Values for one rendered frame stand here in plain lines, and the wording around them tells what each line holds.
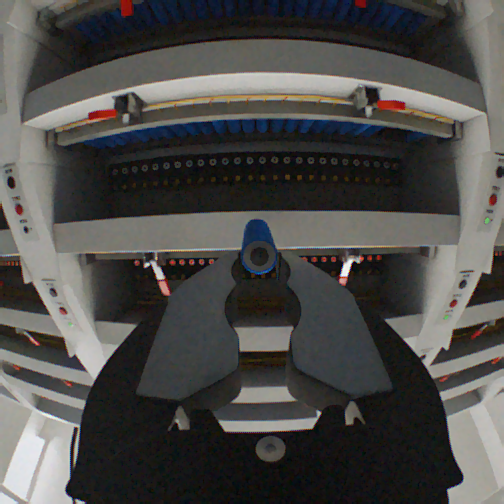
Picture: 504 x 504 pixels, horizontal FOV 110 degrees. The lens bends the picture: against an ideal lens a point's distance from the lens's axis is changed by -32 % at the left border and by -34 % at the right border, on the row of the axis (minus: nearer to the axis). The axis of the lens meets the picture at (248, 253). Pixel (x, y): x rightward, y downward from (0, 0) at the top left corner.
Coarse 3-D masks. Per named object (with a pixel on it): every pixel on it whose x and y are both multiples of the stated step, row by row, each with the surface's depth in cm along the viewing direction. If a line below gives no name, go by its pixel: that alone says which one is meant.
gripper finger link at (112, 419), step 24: (144, 336) 7; (120, 360) 7; (144, 360) 7; (96, 384) 6; (120, 384) 6; (96, 408) 5; (120, 408) 5; (144, 408) 5; (168, 408) 5; (96, 432) 5; (120, 432) 5; (144, 432) 5; (96, 456) 4; (72, 480) 3
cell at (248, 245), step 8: (248, 224) 17; (256, 224) 16; (264, 224) 17; (248, 232) 15; (256, 232) 14; (264, 232) 14; (248, 240) 13; (256, 240) 12; (264, 240) 12; (272, 240) 13; (248, 248) 13; (256, 248) 12; (264, 248) 13; (272, 248) 13; (248, 256) 13; (256, 256) 12; (264, 256) 12; (272, 256) 13; (248, 264) 13; (256, 264) 13; (264, 264) 13; (272, 264) 13; (256, 272) 13; (264, 272) 13
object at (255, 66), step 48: (192, 48) 21; (240, 48) 21; (288, 48) 21; (336, 48) 20; (48, 96) 22; (96, 96) 22; (144, 96) 24; (192, 96) 26; (336, 96) 26; (384, 96) 24; (432, 96) 21; (480, 96) 20; (48, 144) 27; (240, 144) 41; (288, 144) 41; (336, 144) 40; (432, 144) 34; (480, 144) 23
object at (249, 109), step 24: (240, 96) 25; (264, 96) 25; (288, 96) 25; (312, 96) 25; (120, 120) 28; (144, 120) 28; (168, 120) 28; (192, 120) 28; (336, 120) 29; (360, 120) 28; (384, 120) 27; (408, 120) 27; (432, 120) 26
